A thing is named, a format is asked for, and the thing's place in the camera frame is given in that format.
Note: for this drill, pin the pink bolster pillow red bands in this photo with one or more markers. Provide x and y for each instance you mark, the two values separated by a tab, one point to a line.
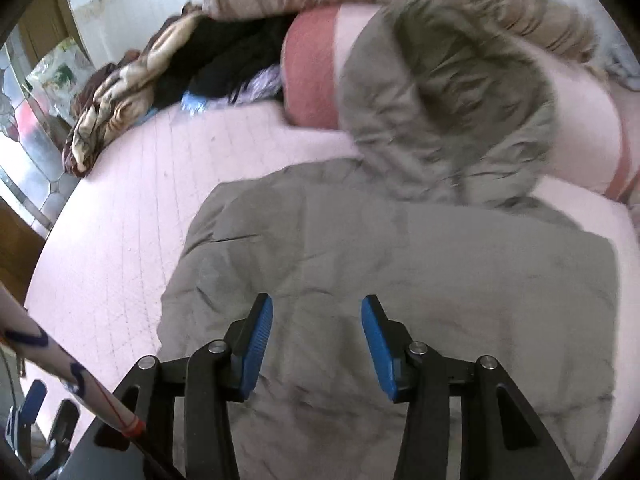
312	70

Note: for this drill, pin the wooden frame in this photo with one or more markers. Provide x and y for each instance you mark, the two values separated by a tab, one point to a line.
45	20

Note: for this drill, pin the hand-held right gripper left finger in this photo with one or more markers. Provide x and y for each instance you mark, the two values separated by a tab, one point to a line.
256	350

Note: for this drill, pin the grey-green padded hooded jacket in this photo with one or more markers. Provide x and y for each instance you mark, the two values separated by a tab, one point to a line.
325	240

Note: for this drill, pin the stained glass panel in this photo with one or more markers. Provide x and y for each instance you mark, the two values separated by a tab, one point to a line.
35	125

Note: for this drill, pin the brown floral blanket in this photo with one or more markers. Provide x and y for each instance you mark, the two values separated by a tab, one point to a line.
115	95

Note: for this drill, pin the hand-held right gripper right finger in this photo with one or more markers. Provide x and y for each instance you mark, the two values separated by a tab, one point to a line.
380	350

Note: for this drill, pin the grey-blue cloth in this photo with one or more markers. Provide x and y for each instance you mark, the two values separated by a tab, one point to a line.
620	60

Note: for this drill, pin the black clothes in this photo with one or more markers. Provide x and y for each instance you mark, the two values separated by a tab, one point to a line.
210	60

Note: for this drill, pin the lilac cloth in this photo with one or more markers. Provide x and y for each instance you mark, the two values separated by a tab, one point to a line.
260	85

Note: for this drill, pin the light blue cloth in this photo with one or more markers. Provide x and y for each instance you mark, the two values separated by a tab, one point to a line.
194	102

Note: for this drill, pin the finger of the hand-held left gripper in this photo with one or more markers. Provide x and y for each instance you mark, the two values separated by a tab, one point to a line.
34	402
64	427

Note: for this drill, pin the pink quilted bed sheet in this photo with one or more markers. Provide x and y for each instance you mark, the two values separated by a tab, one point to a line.
125	210

